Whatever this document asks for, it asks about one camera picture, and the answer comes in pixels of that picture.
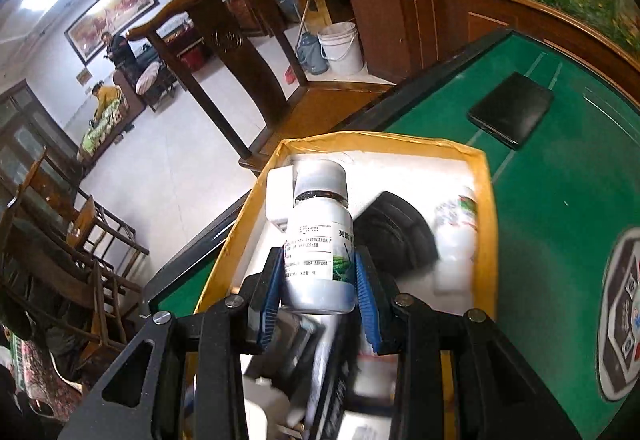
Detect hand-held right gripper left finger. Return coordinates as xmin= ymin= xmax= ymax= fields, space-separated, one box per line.
xmin=57 ymin=247 xmax=287 ymax=440

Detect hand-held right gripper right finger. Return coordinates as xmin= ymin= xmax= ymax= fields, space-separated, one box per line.
xmin=356 ymin=252 xmax=583 ymax=440

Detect white bottle green label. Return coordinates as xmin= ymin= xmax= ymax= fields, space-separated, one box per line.
xmin=280 ymin=159 xmax=355 ymax=315

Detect black round plastic device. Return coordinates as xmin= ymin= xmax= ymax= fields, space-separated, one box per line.
xmin=352 ymin=191 xmax=441 ymax=278

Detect white USB charger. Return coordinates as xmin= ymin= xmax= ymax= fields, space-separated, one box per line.
xmin=265 ymin=165 xmax=296 ymax=233

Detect white medicine bottle red label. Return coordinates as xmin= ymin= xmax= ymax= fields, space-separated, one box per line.
xmin=431 ymin=187 xmax=480 ymax=295

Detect yellow-rimmed white tray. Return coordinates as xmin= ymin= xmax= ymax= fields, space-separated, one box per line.
xmin=192 ymin=132 xmax=501 ymax=440

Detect stacked wooden chairs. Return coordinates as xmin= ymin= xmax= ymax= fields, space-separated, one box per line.
xmin=0 ymin=145 xmax=151 ymax=371

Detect dark wooden chair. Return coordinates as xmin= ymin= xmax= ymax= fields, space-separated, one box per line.
xmin=126 ymin=0 xmax=391 ymax=175

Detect floral sofa cover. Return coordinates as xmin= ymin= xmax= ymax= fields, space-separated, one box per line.
xmin=80 ymin=102 xmax=131 ymax=155

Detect grey blue kettle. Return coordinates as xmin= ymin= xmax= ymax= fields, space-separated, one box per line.
xmin=295 ymin=32 xmax=330 ymax=75

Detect floral cloth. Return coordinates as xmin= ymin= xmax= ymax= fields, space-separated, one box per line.
xmin=10 ymin=335 xmax=86 ymax=426

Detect red box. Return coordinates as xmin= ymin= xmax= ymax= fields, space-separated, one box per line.
xmin=177 ymin=44 xmax=206 ymax=73

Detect pale seat cushion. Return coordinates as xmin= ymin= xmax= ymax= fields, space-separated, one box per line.
xmin=136 ymin=62 xmax=162 ymax=95

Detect black smartphone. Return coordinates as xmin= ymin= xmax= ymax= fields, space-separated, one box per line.
xmin=466 ymin=72 xmax=555 ymax=151

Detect white plastic bucket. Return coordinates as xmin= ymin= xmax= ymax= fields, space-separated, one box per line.
xmin=317 ymin=21 xmax=365 ymax=76

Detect mahjong table centre panel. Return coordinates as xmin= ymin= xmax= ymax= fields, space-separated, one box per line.
xmin=595 ymin=226 xmax=640 ymax=403

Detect wooden glass cabinet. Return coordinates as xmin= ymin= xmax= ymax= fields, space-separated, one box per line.
xmin=0 ymin=80 xmax=76 ymax=191

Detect wooden sideboard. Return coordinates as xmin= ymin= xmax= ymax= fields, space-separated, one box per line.
xmin=305 ymin=0 xmax=451 ymax=85

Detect framed wall painting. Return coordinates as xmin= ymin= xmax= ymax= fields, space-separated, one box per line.
xmin=64 ymin=0 xmax=161 ymax=66

